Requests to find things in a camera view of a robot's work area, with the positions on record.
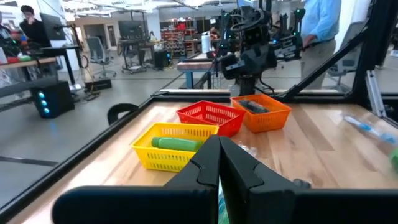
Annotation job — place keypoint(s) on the black aluminium rig frame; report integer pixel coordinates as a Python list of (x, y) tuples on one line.
[(370, 46)]

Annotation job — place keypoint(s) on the red parts shelf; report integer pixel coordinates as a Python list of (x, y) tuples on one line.
[(172, 39)]

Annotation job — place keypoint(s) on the white bottle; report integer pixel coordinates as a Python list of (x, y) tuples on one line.
[(206, 42)]

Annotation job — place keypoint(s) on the black computer monitor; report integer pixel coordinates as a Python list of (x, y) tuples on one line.
[(51, 26)]

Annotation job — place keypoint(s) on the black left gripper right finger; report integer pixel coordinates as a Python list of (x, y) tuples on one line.
[(311, 208)]

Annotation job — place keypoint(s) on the silver aluminium bracket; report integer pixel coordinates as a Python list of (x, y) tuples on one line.
[(374, 93)]

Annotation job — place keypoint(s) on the black floor box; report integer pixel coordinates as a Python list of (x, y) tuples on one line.
[(98, 84)]

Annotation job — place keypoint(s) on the blue wood-top table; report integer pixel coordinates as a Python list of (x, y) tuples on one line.
[(194, 66)]

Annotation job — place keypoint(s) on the yellow plastic basket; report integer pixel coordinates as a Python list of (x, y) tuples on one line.
[(161, 161)]

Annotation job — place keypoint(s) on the wood-top black desk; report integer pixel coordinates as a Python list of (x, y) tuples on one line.
[(18, 63)]

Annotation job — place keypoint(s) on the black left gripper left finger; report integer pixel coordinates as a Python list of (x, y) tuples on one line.
[(140, 205)]

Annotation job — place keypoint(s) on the black equipment cart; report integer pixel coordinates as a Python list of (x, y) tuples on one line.
[(133, 31)]

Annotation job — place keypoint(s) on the orange plastic basket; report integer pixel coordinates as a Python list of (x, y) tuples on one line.
[(264, 121)]

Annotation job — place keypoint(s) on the grey office chair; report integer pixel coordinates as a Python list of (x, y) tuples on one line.
[(98, 49)]

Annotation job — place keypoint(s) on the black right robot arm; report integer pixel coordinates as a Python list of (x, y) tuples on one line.
[(252, 31)]

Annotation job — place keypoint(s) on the black case blue lights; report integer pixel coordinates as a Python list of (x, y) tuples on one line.
[(56, 99)]

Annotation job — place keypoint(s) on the red plastic basket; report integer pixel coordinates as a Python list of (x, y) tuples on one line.
[(230, 126)]

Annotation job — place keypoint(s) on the blue white toothbrush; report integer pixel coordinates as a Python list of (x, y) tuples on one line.
[(363, 127)]

